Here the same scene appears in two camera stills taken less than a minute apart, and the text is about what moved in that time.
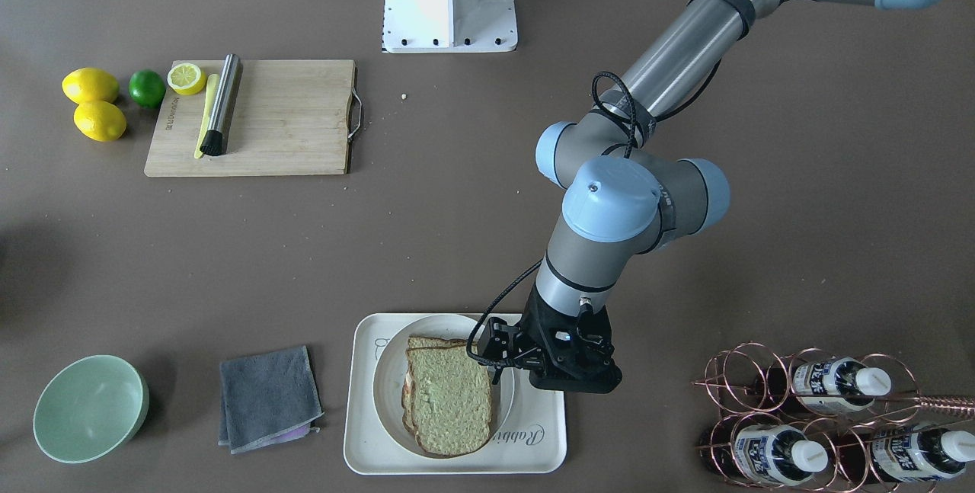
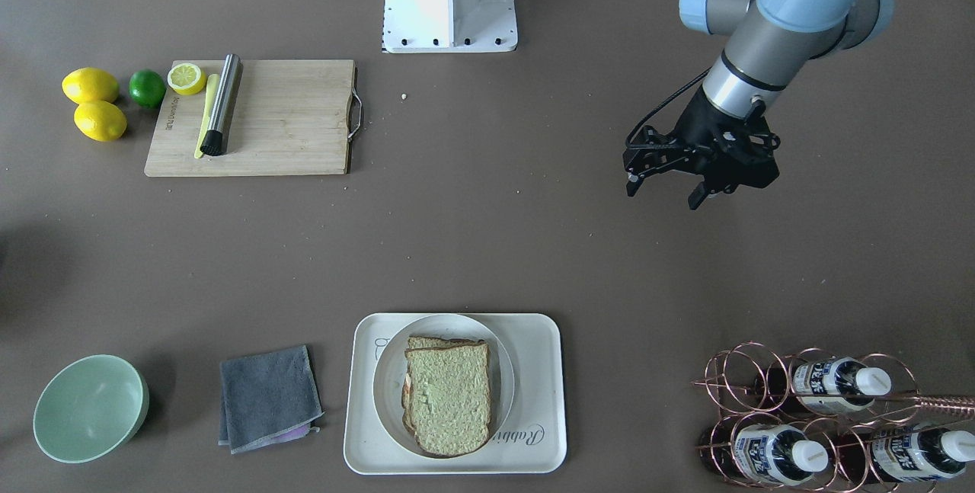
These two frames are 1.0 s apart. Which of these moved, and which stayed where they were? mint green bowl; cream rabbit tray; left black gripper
Moved: left black gripper
Stayed: mint green bowl; cream rabbit tray
